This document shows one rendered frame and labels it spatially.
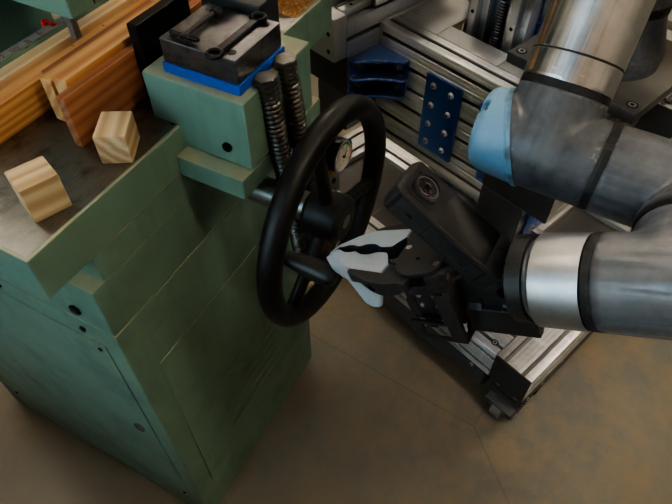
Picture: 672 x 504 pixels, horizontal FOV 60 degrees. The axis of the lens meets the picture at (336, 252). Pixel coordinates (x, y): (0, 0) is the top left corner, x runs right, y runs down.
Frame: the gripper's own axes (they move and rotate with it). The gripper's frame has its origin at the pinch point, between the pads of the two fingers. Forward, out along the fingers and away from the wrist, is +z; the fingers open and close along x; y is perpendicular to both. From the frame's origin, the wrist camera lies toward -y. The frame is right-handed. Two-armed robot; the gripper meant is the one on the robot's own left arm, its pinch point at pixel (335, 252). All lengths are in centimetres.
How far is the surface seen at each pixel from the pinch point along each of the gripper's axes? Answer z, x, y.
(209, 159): 17.6, 4.8, -9.4
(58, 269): 20.6, -15.4, -10.0
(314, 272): 1.7, -2.3, 0.8
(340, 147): 25.0, 33.7, 6.6
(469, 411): 28, 38, 83
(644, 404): -4, 62, 100
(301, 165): 1.7, 2.8, -8.6
